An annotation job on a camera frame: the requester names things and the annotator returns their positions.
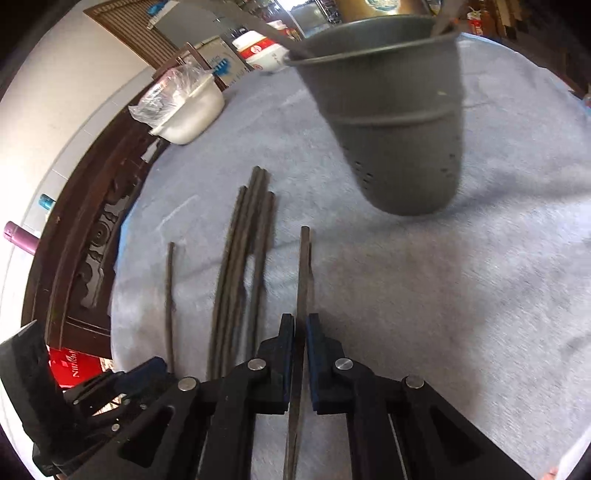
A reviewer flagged red cardboard box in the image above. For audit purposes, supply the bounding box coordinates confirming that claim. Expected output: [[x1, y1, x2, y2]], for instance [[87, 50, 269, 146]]
[[48, 348, 114, 393]]

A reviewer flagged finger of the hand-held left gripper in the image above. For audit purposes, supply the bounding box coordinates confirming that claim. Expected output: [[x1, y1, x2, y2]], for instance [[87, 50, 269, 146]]
[[64, 356, 168, 409]]

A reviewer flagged brown slatted wooden door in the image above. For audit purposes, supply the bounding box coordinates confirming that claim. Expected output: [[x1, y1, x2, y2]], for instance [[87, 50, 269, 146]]
[[83, 0, 185, 70]]

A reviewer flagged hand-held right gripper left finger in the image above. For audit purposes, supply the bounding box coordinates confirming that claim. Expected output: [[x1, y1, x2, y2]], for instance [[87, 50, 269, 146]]
[[67, 314, 296, 480]]

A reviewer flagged white plastic basin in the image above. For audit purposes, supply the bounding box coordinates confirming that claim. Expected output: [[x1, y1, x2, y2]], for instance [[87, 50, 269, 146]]
[[148, 76, 226, 146]]

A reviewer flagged dark carved wooden furniture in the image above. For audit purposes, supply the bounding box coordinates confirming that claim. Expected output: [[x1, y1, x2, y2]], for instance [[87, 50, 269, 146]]
[[21, 106, 169, 358]]

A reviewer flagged white box with blue print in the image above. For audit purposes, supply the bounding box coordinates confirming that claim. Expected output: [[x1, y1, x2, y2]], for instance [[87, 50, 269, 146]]
[[185, 37, 252, 88]]

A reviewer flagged white bowl with red band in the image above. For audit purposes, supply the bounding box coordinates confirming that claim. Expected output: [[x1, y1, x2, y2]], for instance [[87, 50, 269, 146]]
[[231, 32, 289, 75]]

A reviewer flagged grey table cloth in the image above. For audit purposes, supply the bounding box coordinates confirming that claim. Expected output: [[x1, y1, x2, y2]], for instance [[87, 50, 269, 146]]
[[111, 32, 591, 480]]

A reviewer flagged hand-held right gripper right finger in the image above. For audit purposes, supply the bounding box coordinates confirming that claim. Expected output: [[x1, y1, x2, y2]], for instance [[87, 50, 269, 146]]
[[305, 313, 537, 480]]

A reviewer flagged purple bottle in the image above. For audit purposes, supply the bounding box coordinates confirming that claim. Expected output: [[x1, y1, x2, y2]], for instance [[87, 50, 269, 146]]
[[4, 222, 40, 254]]

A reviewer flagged grey perforated utensil holder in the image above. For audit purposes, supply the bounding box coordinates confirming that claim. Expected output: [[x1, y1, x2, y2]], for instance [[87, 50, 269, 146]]
[[284, 14, 465, 217]]

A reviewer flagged clear plastic bag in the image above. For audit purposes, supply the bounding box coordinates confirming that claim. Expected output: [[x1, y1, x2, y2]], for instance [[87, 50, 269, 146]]
[[128, 62, 218, 125]]

